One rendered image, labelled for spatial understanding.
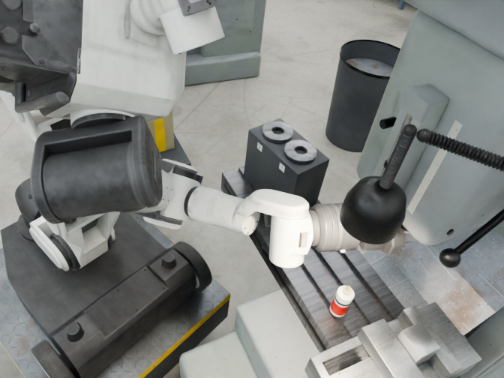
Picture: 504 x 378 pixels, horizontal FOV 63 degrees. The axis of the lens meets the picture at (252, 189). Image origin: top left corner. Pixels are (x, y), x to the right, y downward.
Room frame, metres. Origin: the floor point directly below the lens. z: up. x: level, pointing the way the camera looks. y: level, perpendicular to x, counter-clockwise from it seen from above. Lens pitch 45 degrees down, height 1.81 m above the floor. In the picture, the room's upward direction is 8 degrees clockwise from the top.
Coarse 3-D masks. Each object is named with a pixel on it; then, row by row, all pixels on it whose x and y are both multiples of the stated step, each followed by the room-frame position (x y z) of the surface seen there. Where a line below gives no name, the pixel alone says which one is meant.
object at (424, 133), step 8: (424, 128) 0.34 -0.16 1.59; (416, 136) 0.34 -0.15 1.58; (424, 136) 0.33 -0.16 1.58; (432, 136) 0.33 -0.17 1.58; (440, 136) 0.33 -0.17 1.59; (432, 144) 0.33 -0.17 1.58; (440, 144) 0.32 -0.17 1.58; (448, 144) 0.32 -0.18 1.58; (456, 144) 0.32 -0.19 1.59; (464, 144) 0.32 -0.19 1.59; (456, 152) 0.32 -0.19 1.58; (464, 152) 0.32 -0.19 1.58; (472, 152) 0.31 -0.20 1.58; (480, 152) 0.31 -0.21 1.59; (488, 152) 0.31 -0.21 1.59; (480, 160) 0.31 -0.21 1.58; (488, 160) 0.31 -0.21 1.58; (496, 160) 0.31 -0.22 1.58; (496, 168) 0.30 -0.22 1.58
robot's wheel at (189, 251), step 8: (176, 248) 0.86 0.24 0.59; (184, 248) 0.86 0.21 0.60; (192, 248) 0.86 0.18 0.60; (184, 256) 0.83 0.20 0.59; (192, 256) 0.83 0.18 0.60; (200, 256) 0.84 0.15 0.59; (192, 264) 0.81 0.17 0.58; (200, 264) 0.81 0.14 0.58; (200, 272) 0.79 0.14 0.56; (208, 272) 0.81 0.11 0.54; (200, 280) 0.78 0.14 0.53; (208, 280) 0.79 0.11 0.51; (200, 288) 0.78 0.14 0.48
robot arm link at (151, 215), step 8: (168, 160) 0.59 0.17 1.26; (168, 168) 0.56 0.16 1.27; (184, 168) 0.58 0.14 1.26; (192, 168) 0.59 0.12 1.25; (168, 176) 0.54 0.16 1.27; (168, 184) 0.51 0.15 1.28; (168, 192) 0.51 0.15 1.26; (168, 200) 0.51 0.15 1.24; (144, 208) 0.42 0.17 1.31; (152, 208) 0.46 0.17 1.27; (160, 208) 0.50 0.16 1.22; (144, 216) 0.49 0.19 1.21; (152, 216) 0.49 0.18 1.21; (160, 216) 0.50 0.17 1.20; (160, 224) 0.49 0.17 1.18; (168, 224) 0.50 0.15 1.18; (176, 224) 0.51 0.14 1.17
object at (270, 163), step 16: (256, 128) 0.96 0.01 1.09; (272, 128) 0.96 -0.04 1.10; (288, 128) 0.96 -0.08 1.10; (256, 144) 0.92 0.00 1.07; (272, 144) 0.90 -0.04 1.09; (288, 144) 0.89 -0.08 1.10; (304, 144) 0.90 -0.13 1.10; (256, 160) 0.91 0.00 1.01; (272, 160) 0.86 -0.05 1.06; (288, 160) 0.84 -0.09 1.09; (304, 160) 0.83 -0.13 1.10; (320, 160) 0.86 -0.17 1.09; (256, 176) 0.90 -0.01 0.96; (272, 176) 0.85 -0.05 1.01; (288, 176) 0.81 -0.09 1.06; (304, 176) 0.81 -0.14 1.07; (320, 176) 0.85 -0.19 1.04; (288, 192) 0.80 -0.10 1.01; (304, 192) 0.82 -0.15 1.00
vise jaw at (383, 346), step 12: (372, 324) 0.44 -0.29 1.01; (384, 324) 0.44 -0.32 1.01; (360, 336) 0.42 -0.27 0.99; (372, 336) 0.41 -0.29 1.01; (384, 336) 0.41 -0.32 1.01; (396, 336) 0.42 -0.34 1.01; (372, 348) 0.39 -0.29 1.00; (384, 348) 0.39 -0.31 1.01; (396, 348) 0.39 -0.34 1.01; (384, 360) 0.36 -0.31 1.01; (396, 360) 0.36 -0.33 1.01; (408, 360) 0.37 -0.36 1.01; (384, 372) 0.35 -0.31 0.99; (396, 372) 0.34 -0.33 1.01; (408, 372) 0.34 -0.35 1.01; (420, 372) 0.35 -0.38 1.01
